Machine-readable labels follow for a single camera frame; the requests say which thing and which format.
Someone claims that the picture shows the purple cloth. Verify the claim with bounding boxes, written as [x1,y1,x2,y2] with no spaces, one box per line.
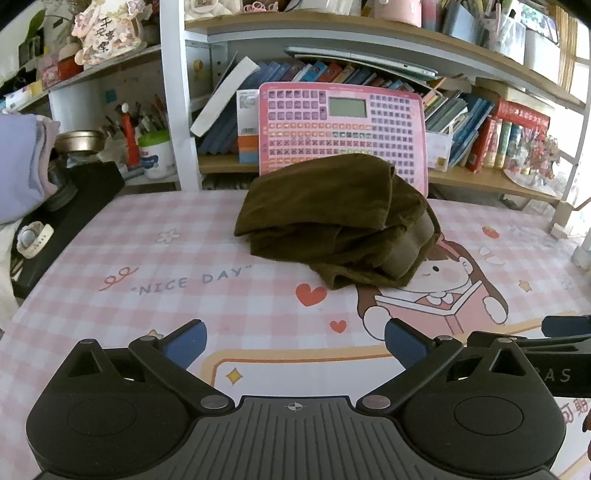
[0,112,62,227]

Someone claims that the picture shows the crystal tree ornament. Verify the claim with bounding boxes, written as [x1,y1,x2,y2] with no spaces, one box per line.
[503,129,561,190]

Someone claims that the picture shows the pink checkered desk mat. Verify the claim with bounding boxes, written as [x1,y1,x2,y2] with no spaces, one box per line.
[0,189,591,480]

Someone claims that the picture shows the red pen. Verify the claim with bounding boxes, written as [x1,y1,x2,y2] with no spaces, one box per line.
[121,104,140,169]

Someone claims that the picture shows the round metal tin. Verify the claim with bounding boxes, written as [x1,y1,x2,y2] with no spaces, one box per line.
[54,130,106,155]

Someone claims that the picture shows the red standing book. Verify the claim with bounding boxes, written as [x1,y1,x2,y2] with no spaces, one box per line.
[465,117,491,173]

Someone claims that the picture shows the white leaning book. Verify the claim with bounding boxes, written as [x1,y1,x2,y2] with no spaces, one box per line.
[190,56,262,138]

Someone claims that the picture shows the brown pants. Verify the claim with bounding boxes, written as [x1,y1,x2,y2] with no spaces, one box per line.
[234,154,445,291]

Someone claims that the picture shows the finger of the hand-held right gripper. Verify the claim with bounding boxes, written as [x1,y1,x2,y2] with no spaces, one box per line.
[466,331,591,356]
[541,315,591,340]

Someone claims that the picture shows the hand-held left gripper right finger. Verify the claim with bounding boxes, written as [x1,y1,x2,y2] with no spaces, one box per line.
[358,318,532,413]

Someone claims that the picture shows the pink toy keyboard tablet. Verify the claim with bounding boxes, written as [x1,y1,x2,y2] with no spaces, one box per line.
[257,82,429,199]

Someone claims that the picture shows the clear pen holder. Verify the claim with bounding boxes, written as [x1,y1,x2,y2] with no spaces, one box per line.
[480,0,527,64]

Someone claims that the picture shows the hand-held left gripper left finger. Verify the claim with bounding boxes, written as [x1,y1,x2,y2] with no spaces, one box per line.
[60,318,236,414]

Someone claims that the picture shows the pink cup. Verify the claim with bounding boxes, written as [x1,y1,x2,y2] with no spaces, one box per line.
[373,0,423,27]

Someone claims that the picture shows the white smartwatch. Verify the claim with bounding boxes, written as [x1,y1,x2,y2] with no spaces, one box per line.
[16,222,55,259]

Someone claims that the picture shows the black board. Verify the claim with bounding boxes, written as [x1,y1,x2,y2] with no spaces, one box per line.
[11,159,126,301]

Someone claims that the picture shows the white jar green lid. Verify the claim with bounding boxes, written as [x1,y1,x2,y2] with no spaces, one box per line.
[137,130,178,181]

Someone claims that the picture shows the row of blue books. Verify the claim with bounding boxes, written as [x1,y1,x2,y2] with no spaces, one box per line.
[198,58,495,169]

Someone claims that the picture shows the white bookshelf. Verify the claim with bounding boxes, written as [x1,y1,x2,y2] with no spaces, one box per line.
[0,0,591,217]

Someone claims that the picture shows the floral doll figurine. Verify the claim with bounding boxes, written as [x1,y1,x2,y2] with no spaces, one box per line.
[71,0,147,66]

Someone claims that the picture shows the red thick dictionary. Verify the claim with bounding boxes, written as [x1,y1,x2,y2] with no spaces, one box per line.
[494,98,551,134]

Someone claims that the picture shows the white orange blue box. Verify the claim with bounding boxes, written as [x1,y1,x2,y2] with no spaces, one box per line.
[236,89,262,164]

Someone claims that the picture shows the bundle of paintbrushes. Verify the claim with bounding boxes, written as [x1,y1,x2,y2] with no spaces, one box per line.
[102,95,169,137]

